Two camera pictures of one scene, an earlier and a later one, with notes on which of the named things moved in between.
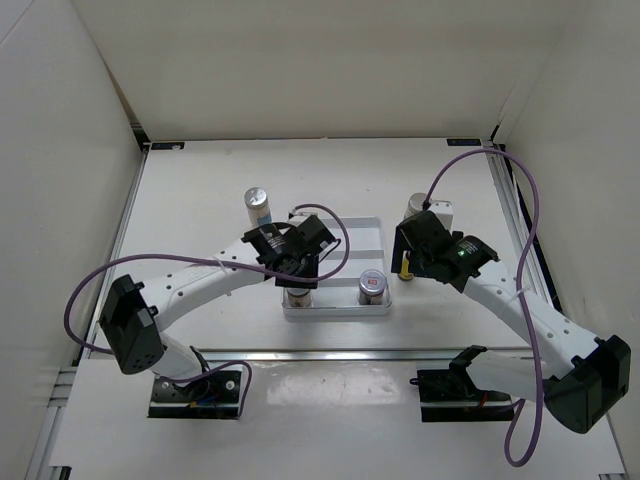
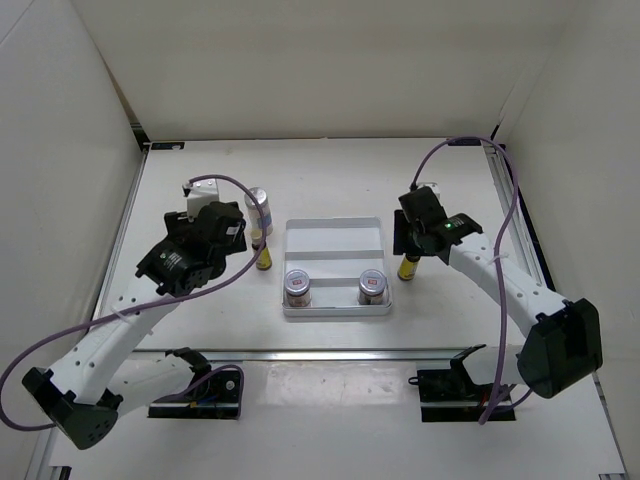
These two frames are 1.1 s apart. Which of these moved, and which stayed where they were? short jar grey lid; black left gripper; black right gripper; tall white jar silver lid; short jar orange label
Moved: black right gripper; black left gripper
Stayed: short jar orange label; tall white jar silver lid; short jar grey lid
